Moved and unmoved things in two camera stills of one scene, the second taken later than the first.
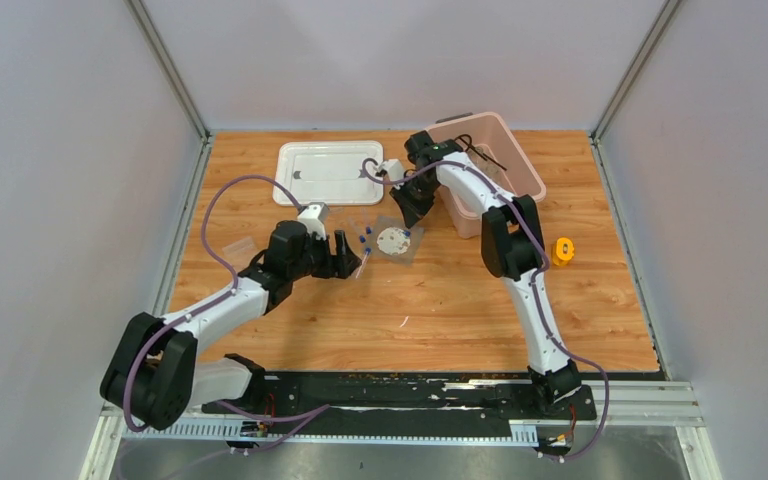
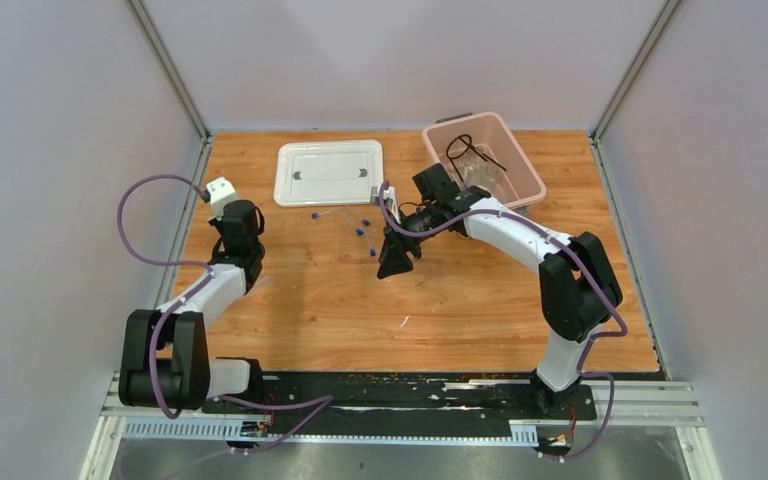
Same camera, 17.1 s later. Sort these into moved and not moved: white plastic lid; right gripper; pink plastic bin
Moved: right gripper
Not moved: pink plastic bin; white plastic lid
